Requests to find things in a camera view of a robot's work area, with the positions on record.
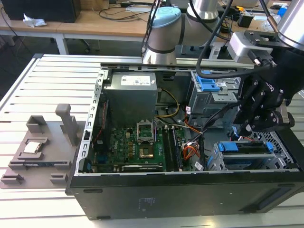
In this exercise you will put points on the silver disk bay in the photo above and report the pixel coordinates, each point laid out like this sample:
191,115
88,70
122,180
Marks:
213,161

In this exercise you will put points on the black yellow device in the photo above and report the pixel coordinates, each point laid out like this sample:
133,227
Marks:
245,20

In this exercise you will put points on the large black box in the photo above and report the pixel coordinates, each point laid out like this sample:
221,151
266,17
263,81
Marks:
40,10

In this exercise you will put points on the black graphics card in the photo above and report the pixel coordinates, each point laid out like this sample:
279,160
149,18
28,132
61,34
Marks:
142,168

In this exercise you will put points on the grey power supply box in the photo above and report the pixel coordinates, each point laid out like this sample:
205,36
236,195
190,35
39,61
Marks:
130,97

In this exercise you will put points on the wooden desk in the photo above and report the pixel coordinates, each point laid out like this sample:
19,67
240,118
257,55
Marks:
95,28

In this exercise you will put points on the hard disk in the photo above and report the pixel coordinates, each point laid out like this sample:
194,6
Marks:
229,146

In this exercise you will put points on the green motherboard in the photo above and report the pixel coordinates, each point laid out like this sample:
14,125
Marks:
123,142

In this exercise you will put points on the black PC case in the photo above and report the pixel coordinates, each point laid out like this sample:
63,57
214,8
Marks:
166,197

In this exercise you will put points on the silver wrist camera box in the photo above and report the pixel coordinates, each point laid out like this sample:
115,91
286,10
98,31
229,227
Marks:
240,47

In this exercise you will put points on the blue carrier in cage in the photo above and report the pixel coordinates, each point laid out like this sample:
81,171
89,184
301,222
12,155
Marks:
207,83

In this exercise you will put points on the grey parts rack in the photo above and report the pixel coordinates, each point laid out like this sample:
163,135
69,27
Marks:
54,142

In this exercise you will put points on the silver metal drive cage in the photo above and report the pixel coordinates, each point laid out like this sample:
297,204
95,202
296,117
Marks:
204,104

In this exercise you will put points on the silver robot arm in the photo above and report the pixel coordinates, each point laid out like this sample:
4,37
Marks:
164,40

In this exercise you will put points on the crumpled white paper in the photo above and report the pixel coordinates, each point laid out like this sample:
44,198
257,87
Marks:
34,21

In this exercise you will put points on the silver CPU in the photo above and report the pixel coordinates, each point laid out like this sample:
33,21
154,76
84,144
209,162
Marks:
32,147

